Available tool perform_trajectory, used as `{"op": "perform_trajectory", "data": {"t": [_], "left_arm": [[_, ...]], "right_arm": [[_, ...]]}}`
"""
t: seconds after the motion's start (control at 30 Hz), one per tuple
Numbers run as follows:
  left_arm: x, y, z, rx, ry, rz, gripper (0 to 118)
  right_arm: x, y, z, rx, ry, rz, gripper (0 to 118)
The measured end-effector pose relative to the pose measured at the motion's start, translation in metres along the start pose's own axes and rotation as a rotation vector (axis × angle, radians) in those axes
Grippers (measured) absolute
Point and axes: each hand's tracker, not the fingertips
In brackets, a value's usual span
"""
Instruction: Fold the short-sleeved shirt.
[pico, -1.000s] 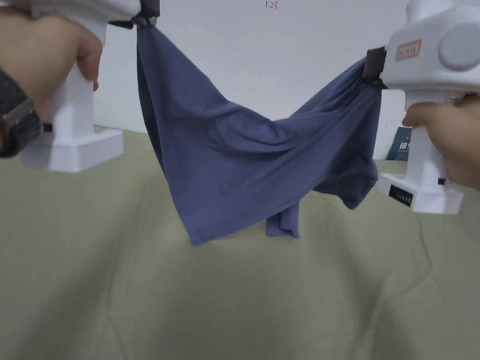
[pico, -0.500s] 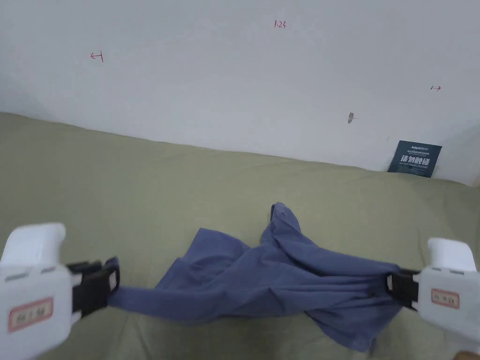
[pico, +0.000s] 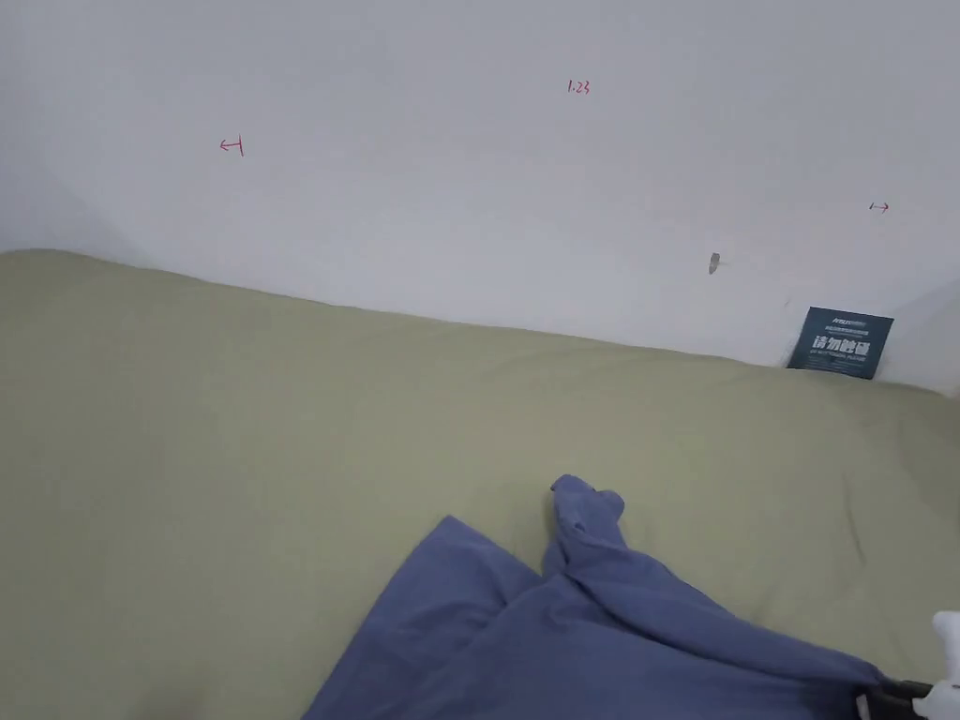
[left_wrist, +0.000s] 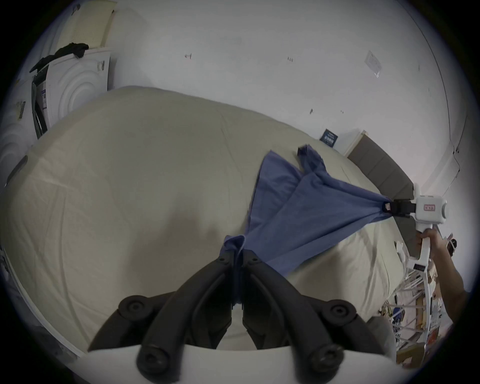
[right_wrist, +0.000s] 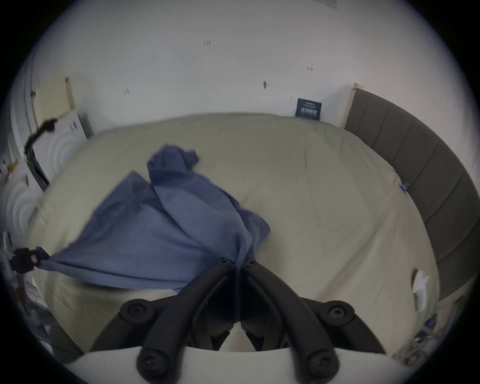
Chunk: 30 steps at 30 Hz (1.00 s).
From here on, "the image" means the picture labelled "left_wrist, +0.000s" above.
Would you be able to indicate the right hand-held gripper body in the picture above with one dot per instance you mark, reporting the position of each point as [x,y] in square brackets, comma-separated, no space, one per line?
[429,210]

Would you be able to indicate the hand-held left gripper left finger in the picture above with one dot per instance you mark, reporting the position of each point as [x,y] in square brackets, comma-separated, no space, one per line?
[176,311]

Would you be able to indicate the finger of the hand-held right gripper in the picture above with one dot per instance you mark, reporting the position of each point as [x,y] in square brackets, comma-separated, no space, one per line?
[392,207]

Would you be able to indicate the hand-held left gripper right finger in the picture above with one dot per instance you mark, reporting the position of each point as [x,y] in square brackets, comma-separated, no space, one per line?
[285,307]

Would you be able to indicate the blue shirt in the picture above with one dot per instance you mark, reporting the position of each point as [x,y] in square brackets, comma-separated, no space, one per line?
[300,210]

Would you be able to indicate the person's right forearm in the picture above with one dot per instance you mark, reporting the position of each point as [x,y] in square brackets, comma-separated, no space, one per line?
[452,281]

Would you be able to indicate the person's right hand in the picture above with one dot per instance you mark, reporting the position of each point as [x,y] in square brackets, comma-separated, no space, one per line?
[435,243]

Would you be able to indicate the dark grey padded headboard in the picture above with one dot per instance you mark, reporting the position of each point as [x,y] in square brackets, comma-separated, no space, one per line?
[382,165]

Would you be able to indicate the white drying rack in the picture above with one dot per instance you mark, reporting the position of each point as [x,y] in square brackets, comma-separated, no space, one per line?
[416,300]

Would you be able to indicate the small dark blue card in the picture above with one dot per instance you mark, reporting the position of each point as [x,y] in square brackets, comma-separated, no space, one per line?
[330,137]

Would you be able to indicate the bed with beige sheet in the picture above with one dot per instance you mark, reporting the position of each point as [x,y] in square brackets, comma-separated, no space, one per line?
[142,180]

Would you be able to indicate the white washing machine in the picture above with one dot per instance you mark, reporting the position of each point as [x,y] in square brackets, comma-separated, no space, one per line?
[75,90]

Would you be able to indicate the black cloth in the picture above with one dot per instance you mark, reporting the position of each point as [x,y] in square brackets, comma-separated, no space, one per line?
[62,54]

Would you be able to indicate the cream quilted mattress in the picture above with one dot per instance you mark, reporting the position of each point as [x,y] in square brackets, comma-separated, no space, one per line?
[92,22]

